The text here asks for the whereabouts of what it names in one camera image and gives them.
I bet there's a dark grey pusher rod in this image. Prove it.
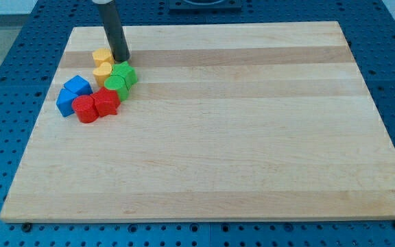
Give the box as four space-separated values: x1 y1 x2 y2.
92 0 130 63

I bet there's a red cylinder block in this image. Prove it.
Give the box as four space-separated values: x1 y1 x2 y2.
71 95 99 124

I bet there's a green star block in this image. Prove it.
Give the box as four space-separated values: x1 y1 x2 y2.
111 62 138 90

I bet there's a yellow hexagon block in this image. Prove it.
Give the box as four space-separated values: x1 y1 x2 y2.
92 48 115 67

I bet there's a blue triangle block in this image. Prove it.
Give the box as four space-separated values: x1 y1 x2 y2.
56 89 78 117

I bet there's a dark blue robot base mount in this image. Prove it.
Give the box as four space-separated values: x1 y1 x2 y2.
167 0 243 11

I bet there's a red star block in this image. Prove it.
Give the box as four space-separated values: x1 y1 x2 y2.
91 87 121 117

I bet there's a yellow heart block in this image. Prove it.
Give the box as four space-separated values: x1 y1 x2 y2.
93 62 112 87

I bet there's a light wooden board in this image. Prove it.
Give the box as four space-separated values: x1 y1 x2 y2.
0 21 395 223

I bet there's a blue cube block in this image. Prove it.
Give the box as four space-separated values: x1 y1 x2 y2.
64 75 93 95

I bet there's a green cylinder block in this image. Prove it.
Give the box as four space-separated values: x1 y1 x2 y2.
104 75 129 102

